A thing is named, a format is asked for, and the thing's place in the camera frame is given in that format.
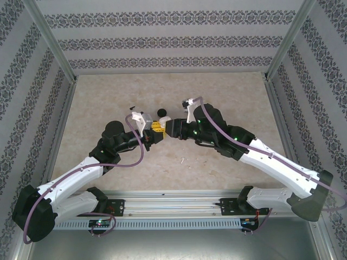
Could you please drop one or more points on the black round charging case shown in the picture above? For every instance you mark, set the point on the black round charging case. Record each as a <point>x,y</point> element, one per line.
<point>162,112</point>

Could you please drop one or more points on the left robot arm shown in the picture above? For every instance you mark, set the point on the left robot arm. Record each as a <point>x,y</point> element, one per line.
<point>70,178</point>

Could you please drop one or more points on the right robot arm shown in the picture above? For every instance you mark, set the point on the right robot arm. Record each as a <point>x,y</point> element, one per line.
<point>282,170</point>

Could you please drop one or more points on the grey metal sheet panel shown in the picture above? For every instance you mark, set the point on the grey metal sheet panel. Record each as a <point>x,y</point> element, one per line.
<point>173,246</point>

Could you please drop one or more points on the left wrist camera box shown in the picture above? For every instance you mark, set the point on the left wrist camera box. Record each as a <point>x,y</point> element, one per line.
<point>147,120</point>

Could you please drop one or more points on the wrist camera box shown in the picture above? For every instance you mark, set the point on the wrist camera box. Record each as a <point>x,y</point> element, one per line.
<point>191,104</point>
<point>147,120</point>

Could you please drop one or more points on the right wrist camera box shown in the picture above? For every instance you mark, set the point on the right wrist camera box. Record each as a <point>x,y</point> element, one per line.
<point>191,104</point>

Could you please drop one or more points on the left aluminium side rail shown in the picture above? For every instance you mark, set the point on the left aluminium side rail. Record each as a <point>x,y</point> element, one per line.
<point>61,127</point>

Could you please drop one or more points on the aluminium side rail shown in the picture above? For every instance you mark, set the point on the aluminium side rail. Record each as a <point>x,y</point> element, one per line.
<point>277,108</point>
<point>61,127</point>

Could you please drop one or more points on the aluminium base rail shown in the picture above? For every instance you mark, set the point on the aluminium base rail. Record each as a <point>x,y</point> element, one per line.
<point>173,203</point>

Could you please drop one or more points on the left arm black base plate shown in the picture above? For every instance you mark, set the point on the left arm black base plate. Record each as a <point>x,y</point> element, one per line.
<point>118,207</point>

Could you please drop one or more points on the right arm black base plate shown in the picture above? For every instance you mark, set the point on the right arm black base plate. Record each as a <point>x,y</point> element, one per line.
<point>227,207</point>

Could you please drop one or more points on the right aluminium side rail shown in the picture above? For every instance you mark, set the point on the right aluminium side rail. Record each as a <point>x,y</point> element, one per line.
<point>277,108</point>

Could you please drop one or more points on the left aluminium frame post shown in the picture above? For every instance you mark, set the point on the left aluminium frame post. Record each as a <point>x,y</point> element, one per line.
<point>50,38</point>

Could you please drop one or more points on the aluminium frame post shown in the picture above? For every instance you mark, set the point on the aluminium frame post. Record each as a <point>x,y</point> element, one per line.
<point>50,38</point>
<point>290,38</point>

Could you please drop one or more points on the right aluminium frame post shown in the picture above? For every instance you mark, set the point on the right aluminium frame post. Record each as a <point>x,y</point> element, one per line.
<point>290,38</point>

